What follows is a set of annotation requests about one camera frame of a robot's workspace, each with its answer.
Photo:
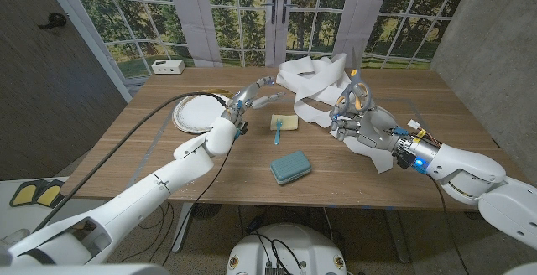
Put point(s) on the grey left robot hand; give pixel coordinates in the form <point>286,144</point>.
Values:
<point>247,97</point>

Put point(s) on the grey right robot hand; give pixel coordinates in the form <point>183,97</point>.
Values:
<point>369,126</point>

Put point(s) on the grey orange scissors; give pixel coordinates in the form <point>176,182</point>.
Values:
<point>356,92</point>

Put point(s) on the white receipt paper strip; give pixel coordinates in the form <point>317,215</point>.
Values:
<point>319,78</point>

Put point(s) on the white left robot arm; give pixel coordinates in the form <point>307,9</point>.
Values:
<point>126,208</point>

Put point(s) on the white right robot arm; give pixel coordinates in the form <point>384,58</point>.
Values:
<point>482,183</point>

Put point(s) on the blue plastic fork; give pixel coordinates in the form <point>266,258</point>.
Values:
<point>277,134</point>

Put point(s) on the yellow sponge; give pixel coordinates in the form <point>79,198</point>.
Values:
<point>290,122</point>

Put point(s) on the gold rimmed paper plate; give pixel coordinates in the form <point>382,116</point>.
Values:
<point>197,115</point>

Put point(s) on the teal soapbox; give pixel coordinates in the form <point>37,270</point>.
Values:
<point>290,167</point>

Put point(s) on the white power box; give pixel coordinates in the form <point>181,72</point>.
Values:
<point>168,66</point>

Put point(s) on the grey table leg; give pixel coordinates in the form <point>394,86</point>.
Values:
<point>396,237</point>

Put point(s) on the dark round floor fan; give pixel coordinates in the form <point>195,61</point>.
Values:
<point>206,211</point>

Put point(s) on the printed window backdrop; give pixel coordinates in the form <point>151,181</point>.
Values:
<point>138,23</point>

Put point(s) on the white robot torso base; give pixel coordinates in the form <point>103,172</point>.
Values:
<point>293,245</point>

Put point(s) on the white table leg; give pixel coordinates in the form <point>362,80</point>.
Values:
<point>182,233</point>

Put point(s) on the yellow black foot pad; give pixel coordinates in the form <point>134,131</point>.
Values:
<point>25,193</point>
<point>54,193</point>

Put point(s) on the white sneaker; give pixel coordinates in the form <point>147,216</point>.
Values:
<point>12,238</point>

